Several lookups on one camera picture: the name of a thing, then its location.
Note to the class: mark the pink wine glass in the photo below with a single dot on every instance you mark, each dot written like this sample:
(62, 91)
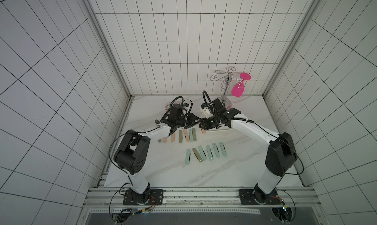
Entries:
(239, 88)

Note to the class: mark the white plastic storage box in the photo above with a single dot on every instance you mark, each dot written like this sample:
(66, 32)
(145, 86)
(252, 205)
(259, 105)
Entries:
(221, 128)

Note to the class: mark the olive folding fruit knife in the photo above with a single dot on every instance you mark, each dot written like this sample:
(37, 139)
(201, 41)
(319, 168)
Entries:
(194, 134)

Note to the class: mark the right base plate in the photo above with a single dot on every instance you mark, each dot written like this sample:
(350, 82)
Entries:
(250, 197)

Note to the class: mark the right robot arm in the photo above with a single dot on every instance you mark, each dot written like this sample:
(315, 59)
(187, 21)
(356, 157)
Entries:
(281, 153)

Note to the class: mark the hidden mint knife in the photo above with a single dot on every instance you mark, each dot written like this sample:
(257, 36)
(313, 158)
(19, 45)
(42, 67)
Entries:
(187, 159)

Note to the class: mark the pink folding fruit knife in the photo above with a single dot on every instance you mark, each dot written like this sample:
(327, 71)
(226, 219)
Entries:
(186, 135)

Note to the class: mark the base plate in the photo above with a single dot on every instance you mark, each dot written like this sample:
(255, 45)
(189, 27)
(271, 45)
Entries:
(250, 197)
(142, 197)

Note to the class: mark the aluminium mounting rail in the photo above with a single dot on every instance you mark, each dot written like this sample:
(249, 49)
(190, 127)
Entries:
(206, 197)

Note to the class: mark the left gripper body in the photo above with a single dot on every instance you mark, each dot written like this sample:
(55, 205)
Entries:
(187, 121)

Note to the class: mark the mint folding fruit knife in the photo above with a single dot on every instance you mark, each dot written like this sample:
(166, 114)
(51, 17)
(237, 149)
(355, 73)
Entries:
(223, 149)

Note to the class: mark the left base plate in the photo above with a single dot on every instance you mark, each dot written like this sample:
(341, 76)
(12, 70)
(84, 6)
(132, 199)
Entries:
(142, 197)

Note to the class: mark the chrome glass holder stand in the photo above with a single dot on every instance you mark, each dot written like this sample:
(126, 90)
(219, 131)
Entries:
(226, 77)

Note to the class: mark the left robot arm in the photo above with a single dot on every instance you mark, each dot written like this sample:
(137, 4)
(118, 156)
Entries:
(131, 154)

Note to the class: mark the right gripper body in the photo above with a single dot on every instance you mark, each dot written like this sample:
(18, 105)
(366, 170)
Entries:
(208, 122)

